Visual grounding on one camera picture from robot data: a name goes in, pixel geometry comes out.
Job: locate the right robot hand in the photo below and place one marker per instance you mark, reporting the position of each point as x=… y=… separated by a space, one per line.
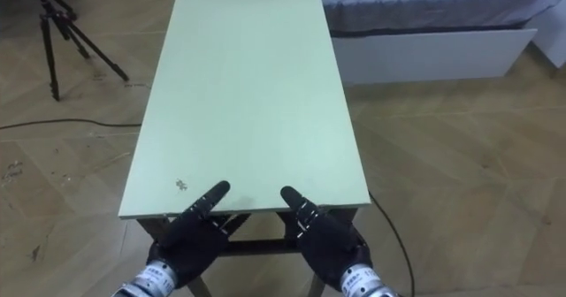
x=327 y=248

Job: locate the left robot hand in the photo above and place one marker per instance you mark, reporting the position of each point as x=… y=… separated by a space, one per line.
x=192 y=244

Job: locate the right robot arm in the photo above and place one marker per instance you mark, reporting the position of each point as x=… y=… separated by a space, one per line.
x=364 y=283

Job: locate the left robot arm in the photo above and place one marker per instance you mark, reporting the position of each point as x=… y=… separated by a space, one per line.
x=148 y=281

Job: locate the white desk with dark legs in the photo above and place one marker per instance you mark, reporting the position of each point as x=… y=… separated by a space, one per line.
x=247 y=102

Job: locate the grey bed with white base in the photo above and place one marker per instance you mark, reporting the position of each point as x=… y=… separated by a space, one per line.
x=433 y=27

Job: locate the black camera tripod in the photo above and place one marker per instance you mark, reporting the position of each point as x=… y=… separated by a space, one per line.
x=62 y=27

